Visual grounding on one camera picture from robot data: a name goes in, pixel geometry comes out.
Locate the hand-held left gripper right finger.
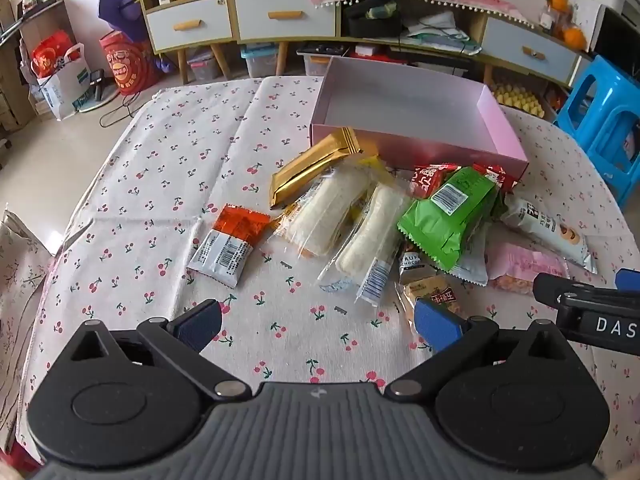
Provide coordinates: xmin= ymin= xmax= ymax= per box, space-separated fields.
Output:
xmin=385 ymin=297 xmax=577 ymax=401

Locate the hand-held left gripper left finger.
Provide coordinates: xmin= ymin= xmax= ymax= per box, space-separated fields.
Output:
xmin=65 ymin=299 xmax=253 ymax=402

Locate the pink snack packet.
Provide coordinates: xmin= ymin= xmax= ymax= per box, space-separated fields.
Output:
xmin=487 ymin=242 xmax=571 ymax=296

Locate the small brown chocolate packet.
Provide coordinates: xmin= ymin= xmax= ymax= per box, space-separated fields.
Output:
xmin=398 ymin=242 xmax=438 ymax=286

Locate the pale teal cookie packet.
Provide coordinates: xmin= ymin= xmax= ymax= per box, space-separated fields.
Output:
xmin=500 ymin=195 xmax=598 ymax=274

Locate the white pastry packet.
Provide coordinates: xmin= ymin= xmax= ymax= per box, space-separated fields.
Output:
xmin=450 ymin=230 xmax=493 ymax=286

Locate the orange and white snack packet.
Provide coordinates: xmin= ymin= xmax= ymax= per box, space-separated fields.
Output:
xmin=187 ymin=204 xmax=271 ymax=289

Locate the green snack packet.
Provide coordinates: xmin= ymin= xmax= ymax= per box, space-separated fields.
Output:
xmin=397 ymin=166 xmax=506 ymax=272

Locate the clear rice cracker packet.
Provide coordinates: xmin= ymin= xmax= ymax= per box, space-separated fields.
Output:
xmin=320 ymin=180 xmax=416 ymax=306
xmin=272 ymin=162 xmax=373 ymax=261

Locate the red snack packet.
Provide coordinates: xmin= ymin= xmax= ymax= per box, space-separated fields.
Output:
xmin=472 ymin=162 xmax=521 ymax=193
xmin=410 ymin=162 xmax=458 ymax=198

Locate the gold snack packet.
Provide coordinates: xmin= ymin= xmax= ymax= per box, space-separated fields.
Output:
xmin=269 ymin=128 xmax=363 ymax=209

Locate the pink cardboard box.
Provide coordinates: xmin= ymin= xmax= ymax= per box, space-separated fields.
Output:
xmin=309 ymin=56 xmax=530 ymax=181

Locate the cherry print tablecloth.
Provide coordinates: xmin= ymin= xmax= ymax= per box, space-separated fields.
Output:
xmin=15 ymin=76 xmax=640 ymax=461

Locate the blue plastic stool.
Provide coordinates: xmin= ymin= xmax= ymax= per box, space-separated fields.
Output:
xmin=555 ymin=55 xmax=640 ymax=206

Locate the beige branch print cloth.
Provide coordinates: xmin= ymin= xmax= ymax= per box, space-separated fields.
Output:
xmin=0 ymin=210 xmax=51 ymax=436

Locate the yellow bumpy tray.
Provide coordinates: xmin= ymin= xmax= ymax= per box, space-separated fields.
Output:
xmin=487 ymin=80 xmax=546 ymax=116

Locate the red plastic stool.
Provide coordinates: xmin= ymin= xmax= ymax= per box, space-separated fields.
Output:
xmin=0 ymin=440 xmax=41 ymax=476

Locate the white cabinet drawer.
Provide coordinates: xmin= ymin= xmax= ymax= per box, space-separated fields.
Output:
xmin=234 ymin=0 xmax=337 ymax=41
xmin=482 ymin=16 xmax=583 ymax=86
xmin=147 ymin=0 xmax=233 ymax=53

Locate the orange fruit decoration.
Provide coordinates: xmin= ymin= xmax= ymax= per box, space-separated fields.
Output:
xmin=542 ymin=0 xmax=588 ymax=51

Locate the red printed bag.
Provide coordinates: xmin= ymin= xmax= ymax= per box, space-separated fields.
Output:
xmin=98 ymin=30 xmax=161 ymax=96

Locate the clear storage box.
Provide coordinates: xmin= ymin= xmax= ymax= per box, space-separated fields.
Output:
xmin=240 ymin=42 xmax=281 ymax=78
xmin=297 ymin=45 xmax=346 ymax=77

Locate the white shopping bag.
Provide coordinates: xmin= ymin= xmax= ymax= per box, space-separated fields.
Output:
xmin=30 ymin=42 xmax=91 ymax=121

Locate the pile of clothes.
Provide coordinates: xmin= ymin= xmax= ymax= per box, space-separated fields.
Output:
xmin=402 ymin=10 xmax=483 ymax=53

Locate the red gift bag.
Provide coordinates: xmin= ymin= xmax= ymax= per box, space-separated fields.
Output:
xmin=32 ymin=31 xmax=83 ymax=78

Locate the purple hat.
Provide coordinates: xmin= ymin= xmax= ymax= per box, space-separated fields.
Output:
xmin=98 ymin=0 xmax=148 ymax=43

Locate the storage shelf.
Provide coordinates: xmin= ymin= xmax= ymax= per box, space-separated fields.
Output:
xmin=0 ymin=0 xmax=66 ymax=131

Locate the black floor cable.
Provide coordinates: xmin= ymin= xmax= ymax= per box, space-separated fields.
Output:
xmin=99 ymin=95 xmax=146 ymax=128

